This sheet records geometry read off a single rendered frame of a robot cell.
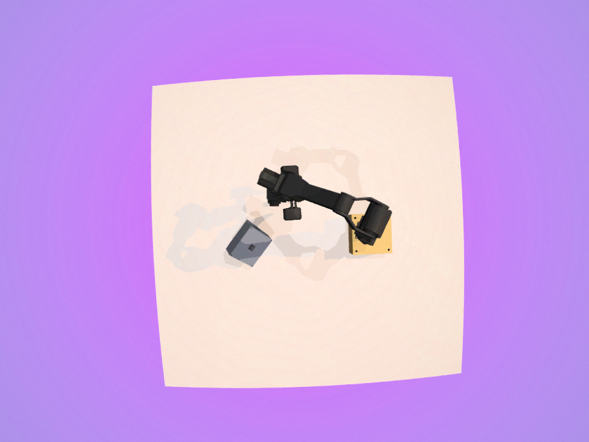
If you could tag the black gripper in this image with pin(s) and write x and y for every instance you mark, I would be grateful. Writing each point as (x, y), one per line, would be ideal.
(292, 213)

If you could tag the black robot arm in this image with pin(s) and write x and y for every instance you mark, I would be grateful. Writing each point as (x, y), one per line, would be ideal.
(289, 185)

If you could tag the grey sloped panel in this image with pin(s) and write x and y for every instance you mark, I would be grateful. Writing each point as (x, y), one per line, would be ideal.
(248, 244)

